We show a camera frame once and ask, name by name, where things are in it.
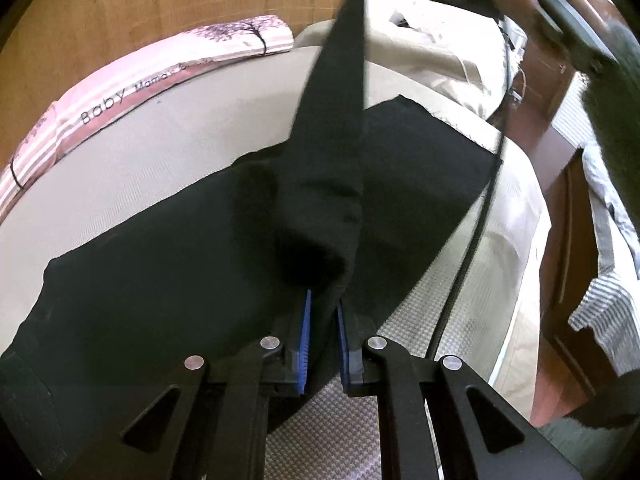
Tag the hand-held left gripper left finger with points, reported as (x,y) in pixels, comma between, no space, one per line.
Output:
(304,342)

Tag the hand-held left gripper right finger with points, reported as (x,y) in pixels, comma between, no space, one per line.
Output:
(344,347)

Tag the black pants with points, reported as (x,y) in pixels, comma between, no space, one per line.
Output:
(165,280)

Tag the beige blanket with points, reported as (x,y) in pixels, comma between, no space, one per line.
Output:
(440,50)

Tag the wooden cabinet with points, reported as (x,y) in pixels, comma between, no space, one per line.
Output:
(565,240)

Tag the beige textured mattress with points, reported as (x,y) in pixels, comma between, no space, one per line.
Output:
(150,135)

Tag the person's grey sweater torso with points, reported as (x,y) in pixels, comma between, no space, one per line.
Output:
(600,420)

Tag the grey striped cloth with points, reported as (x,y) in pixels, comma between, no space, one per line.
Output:
(610,310)

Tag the pink striped bed bumper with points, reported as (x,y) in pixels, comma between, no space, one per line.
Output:
(100,91)

